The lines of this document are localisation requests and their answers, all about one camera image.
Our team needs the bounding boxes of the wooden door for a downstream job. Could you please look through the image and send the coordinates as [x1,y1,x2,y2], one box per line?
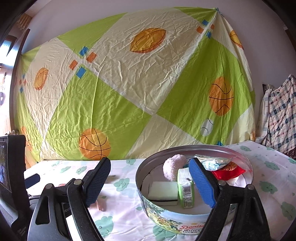
[1,29,30,136]

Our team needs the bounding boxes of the pink cloth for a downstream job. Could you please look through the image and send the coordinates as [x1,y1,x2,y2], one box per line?
[90,200,106,212]

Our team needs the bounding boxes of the white black sponge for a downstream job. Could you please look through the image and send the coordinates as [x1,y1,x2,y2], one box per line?
[147,181,178,206]

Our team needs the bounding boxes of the pink fluffy plush item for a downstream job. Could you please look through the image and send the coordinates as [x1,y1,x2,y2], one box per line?
[163,154,187,181]

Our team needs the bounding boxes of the cloud print table cloth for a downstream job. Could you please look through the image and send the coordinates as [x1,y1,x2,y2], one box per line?
[24,141,295,240]

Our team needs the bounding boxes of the green cream sports bedsheet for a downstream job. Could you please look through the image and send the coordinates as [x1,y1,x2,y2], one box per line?
[15,7,255,165]

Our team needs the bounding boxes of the red embroidered pouch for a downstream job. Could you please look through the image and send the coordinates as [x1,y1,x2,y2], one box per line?
[211,161,245,181]

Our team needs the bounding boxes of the green tissue pack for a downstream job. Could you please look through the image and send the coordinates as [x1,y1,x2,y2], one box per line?
[177,167,195,208]

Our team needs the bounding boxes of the round cookie tin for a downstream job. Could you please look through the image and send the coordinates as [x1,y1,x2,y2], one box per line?
[135,145,253,235]

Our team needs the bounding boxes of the plaid cloth-covered furniture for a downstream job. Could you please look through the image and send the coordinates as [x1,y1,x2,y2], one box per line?
[255,74,296,159]

